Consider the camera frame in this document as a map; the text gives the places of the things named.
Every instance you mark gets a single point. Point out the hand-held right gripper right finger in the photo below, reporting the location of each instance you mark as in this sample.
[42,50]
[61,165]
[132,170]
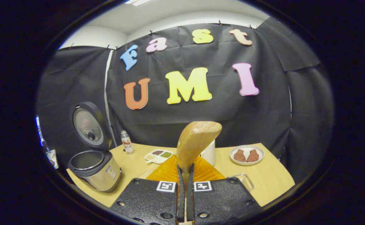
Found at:
[223,200]

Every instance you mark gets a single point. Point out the white round plate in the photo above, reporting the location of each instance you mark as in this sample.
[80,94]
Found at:
[246,147]

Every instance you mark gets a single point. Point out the clear bottle red label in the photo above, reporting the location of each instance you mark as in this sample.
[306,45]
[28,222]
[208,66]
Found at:
[127,143]

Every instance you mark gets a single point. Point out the white side desk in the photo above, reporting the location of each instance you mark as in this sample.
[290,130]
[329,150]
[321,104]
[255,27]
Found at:
[52,159]

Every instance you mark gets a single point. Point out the brown meat piece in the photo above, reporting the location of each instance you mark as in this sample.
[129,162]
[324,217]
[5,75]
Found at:
[239,155]
[253,155]

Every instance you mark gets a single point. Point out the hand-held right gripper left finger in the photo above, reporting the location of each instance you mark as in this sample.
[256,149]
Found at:
[148,203]

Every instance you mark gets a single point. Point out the white divided seasoning tray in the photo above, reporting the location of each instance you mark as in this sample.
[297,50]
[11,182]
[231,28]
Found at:
[159,156]

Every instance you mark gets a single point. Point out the white toaster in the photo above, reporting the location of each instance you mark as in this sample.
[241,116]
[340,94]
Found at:
[210,153]

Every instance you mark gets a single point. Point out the computer monitor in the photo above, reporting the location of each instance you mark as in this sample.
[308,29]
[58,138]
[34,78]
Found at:
[39,131]

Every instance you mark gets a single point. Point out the silver black rice cooker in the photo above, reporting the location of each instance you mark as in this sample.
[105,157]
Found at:
[98,172]

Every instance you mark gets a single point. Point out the wide ceiling light panel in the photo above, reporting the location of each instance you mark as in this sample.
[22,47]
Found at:
[137,2]

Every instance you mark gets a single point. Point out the wooden spoon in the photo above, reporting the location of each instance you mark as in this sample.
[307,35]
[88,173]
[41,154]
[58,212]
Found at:
[195,140]

